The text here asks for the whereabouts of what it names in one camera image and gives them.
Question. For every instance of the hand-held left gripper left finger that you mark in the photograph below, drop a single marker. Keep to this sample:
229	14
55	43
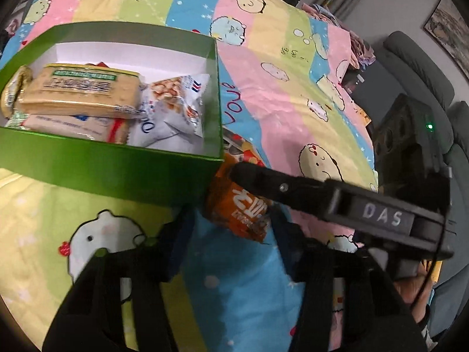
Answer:
179	242

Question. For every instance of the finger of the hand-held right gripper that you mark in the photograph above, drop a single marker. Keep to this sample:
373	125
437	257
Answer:
282	189

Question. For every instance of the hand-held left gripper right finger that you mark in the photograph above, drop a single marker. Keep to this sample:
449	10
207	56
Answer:
284	242

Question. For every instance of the brown orange snack packet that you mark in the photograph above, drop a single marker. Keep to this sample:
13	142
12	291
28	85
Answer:
242	209

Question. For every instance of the green cardboard box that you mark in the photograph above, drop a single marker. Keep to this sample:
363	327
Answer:
110	168

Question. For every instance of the white and blue nut packet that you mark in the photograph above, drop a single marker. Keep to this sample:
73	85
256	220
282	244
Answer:
165	117

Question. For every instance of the white packet blue print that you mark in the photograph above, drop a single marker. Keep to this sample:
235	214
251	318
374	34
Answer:
73	126

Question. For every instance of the cream packet green print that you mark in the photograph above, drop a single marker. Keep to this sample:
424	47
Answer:
80	95

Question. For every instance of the gold snack packet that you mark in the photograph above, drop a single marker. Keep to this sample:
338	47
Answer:
14	91

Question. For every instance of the person's right hand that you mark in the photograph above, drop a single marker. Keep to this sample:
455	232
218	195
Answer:
416	293

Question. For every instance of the small yellow item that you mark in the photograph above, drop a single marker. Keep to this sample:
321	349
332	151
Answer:
364	115

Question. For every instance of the striped cartoon bedsheet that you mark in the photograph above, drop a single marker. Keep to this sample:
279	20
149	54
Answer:
278	80

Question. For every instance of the dark small box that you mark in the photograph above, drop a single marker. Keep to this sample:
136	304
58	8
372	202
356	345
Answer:
353	82

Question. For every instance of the grey sofa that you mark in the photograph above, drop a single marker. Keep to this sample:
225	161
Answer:
414	66

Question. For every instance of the pink patterned cloth pile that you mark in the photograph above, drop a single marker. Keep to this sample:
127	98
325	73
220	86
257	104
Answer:
359	49

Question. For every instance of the framed wall picture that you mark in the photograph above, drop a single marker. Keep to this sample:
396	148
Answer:
449	29

